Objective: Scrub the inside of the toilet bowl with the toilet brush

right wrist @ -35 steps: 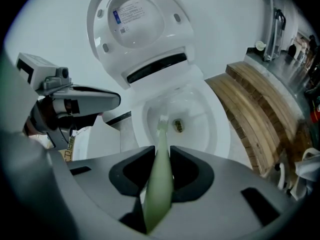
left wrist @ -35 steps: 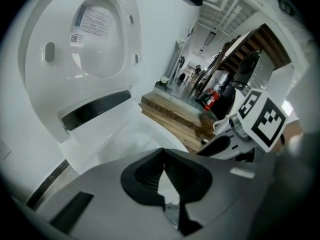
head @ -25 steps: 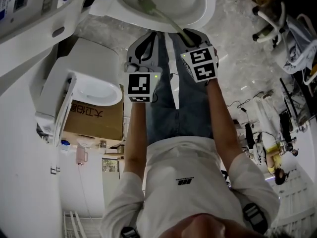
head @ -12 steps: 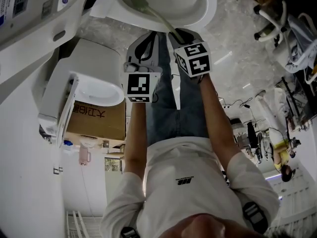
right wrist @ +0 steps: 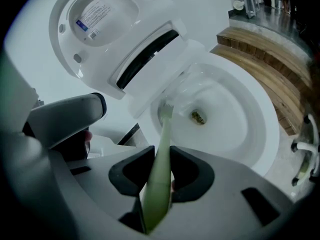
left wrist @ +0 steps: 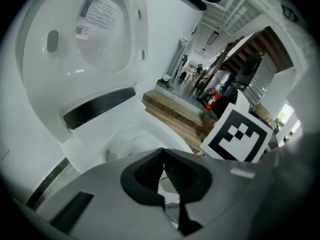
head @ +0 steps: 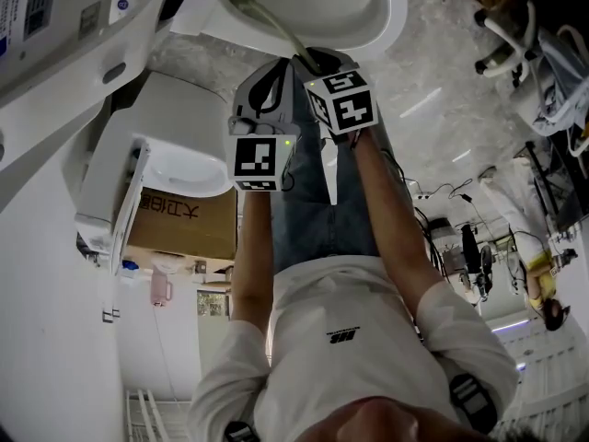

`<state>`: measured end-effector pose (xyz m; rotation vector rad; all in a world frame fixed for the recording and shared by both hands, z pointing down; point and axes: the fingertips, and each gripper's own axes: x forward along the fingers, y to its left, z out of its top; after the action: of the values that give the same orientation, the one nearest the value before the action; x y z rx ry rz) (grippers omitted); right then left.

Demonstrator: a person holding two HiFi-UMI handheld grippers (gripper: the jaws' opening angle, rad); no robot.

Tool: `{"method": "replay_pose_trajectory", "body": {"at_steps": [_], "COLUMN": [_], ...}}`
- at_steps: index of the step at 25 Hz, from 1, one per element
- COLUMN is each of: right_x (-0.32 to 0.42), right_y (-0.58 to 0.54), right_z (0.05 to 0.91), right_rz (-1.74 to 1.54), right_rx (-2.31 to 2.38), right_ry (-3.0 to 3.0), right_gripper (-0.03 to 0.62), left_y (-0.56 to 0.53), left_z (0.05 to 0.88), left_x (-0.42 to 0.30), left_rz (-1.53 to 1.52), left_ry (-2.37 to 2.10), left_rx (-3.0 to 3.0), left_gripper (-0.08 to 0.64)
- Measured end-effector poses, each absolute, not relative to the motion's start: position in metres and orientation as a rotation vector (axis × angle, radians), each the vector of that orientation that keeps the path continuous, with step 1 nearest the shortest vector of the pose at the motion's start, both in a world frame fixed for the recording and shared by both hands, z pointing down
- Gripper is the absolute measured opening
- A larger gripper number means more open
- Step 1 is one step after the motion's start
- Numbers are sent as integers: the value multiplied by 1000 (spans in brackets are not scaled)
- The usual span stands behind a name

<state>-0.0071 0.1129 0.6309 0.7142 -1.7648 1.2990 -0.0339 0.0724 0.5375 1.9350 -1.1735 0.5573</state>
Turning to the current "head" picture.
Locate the person's left forearm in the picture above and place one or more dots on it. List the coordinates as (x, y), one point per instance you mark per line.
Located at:
(250, 256)

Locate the white-legged office chair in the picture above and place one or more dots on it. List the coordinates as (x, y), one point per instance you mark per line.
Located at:
(511, 39)

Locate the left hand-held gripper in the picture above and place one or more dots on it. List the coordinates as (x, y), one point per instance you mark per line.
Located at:
(257, 159)

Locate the person's right forearm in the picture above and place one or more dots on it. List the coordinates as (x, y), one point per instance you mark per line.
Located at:
(396, 219)

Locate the person's blue jeans legs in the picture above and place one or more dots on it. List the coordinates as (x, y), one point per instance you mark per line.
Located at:
(317, 201)

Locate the grey cloth heap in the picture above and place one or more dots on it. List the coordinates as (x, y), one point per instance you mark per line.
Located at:
(559, 90)

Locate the person's white shirt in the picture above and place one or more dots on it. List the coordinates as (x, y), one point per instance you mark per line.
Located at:
(349, 339)

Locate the brown cardboard box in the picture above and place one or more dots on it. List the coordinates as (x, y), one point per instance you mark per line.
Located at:
(193, 224)

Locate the person's chin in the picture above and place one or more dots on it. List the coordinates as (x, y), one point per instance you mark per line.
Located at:
(368, 422)

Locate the white toilet bowl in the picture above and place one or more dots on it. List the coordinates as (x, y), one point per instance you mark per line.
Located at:
(331, 12)

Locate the black-framed table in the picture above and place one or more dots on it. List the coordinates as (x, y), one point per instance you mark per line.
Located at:
(557, 187)

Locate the white toilet with labelled lid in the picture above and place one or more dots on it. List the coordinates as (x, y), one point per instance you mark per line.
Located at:
(60, 30)

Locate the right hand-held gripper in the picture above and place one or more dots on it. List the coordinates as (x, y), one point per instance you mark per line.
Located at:
(345, 108)

